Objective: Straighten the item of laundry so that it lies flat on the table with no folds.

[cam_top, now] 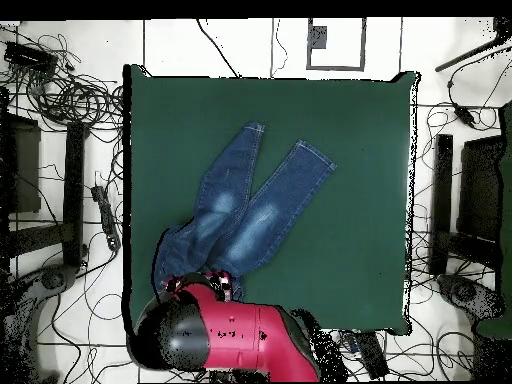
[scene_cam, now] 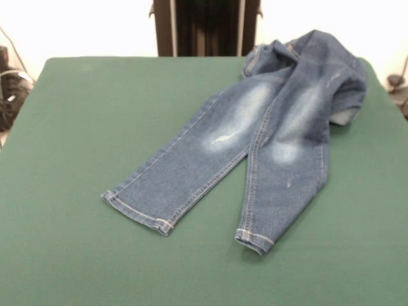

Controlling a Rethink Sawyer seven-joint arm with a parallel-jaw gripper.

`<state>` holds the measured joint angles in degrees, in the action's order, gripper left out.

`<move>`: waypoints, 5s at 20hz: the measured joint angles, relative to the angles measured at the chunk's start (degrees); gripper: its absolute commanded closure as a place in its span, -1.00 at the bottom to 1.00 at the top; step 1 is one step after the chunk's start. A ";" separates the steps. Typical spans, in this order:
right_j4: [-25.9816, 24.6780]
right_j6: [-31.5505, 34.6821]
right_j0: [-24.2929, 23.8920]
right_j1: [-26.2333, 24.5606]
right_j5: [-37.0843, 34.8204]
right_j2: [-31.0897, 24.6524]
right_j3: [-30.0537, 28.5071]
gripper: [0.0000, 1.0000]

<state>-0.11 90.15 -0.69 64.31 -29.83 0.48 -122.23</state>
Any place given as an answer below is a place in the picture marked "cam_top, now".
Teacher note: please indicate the blue denim jeans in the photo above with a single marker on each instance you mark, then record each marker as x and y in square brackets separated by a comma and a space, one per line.
[280, 192]

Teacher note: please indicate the black electronics box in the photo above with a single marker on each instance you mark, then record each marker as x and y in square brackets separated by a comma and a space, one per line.
[30, 56]

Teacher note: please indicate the black power adapter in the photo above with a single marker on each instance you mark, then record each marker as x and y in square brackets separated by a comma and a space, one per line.
[464, 114]

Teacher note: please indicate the grey rectangular frame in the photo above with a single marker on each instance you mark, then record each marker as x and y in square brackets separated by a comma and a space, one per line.
[336, 68]

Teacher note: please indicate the dark flat panel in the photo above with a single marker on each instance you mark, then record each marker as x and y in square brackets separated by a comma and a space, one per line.
[480, 188]
[26, 168]

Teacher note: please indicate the dark green table cloth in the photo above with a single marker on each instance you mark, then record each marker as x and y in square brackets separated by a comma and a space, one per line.
[340, 120]

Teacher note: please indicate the thin black rod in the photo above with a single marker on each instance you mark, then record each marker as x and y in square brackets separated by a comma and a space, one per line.
[468, 54]

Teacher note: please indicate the black power strip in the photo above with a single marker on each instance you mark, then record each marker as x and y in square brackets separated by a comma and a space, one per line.
[107, 220]
[370, 354]

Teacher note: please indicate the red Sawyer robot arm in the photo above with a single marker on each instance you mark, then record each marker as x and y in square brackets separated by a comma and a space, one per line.
[248, 332]

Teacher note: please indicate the grey tripod base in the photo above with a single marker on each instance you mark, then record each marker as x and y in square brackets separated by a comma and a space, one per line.
[52, 279]
[466, 292]

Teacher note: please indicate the small grey square plate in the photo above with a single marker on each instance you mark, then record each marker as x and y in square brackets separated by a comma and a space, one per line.
[319, 38]

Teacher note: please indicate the black stand bar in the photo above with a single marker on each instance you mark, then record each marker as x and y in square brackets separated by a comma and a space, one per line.
[74, 192]
[442, 200]

